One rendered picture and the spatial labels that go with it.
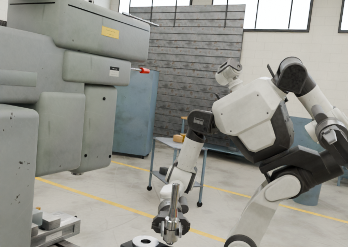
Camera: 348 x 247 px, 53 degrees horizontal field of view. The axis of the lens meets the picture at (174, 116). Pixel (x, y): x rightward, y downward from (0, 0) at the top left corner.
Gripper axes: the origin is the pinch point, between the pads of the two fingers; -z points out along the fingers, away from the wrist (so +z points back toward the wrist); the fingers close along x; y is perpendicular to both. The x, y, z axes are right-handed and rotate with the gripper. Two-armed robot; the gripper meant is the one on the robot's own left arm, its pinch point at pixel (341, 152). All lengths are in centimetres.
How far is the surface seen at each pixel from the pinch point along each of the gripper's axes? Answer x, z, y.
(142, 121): 0, 562, -323
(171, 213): 11, -4, -51
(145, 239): 6, 0, -68
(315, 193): -242, 417, -94
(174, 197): 14.3, -2.3, -47.3
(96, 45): 67, 13, -43
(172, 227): 7, -6, -53
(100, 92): 55, 16, -55
